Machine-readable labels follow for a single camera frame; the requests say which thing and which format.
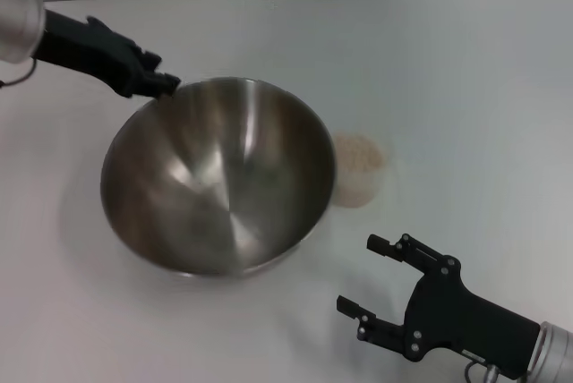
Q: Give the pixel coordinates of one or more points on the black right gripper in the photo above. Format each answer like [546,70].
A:
[447,311]

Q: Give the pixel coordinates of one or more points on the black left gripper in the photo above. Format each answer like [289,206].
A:
[89,52]

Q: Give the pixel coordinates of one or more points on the clear plastic measuring cup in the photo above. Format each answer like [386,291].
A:
[362,177]

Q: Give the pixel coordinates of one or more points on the stainless steel mixing bowl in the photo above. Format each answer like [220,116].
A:
[215,177]

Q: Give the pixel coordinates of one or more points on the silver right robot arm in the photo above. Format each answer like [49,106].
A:
[555,351]

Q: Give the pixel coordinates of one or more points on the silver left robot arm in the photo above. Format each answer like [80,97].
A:
[18,20]

